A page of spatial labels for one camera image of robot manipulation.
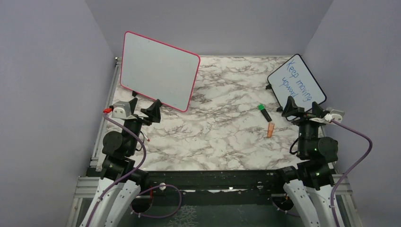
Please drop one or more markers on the black framed written whiteboard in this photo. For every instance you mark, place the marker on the black framed written whiteboard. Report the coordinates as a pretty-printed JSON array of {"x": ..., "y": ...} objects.
[{"x": 293, "y": 78}]

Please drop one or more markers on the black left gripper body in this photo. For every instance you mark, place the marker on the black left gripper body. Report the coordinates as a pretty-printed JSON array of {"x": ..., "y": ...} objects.
[{"x": 135, "y": 125}]

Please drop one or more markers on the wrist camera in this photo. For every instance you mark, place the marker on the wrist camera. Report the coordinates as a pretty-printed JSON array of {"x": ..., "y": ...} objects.
[
  {"x": 334, "y": 115},
  {"x": 121, "y": 110}
]

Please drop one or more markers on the pink framed whiteboard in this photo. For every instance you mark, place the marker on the pink framed whiteboard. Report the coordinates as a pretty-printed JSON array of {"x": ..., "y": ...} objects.
[{"x": 157, "y": 70}]

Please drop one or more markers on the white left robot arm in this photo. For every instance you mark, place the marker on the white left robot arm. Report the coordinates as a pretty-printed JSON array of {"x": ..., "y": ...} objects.
[{"x": 121, "y": 179}]

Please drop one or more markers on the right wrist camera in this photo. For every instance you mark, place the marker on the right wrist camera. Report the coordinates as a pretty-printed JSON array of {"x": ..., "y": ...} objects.
[{"x": 334, "y": 115}]

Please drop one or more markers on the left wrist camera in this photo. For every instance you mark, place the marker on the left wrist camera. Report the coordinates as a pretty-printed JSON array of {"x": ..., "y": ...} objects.
[{"x": 121, "y": 110}]

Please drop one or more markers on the green capped black marker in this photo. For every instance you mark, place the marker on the green capped black marker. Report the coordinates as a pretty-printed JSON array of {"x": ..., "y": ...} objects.
[{"x": 264, "y": 113}]

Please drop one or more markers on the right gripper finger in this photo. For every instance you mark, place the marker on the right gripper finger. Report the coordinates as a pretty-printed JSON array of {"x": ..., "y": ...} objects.
[
  {"x": 291, "y": 109},
  {"x": 318, "y": 111}
]

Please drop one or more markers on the red white marker pen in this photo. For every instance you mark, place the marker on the red white marker pen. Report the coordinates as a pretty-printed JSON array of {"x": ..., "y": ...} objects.
[{"x": 145, "y": 136}]

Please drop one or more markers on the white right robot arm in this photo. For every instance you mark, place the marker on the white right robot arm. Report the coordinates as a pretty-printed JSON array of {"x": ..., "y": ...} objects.
[{"x": 309, "y": 185}]

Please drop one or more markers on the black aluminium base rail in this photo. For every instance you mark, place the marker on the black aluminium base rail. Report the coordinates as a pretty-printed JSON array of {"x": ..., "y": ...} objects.
[{"x": 204, "y": 188}]

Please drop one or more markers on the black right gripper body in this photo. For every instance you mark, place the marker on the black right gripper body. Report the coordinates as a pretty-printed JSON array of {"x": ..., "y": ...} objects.
[{"x": 305, "y": 124}]

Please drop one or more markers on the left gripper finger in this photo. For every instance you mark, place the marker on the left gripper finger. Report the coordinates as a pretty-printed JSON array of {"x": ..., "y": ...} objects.
[
  {"x": 131, "y": 106},
  {"x": 152, "y": 113}
]

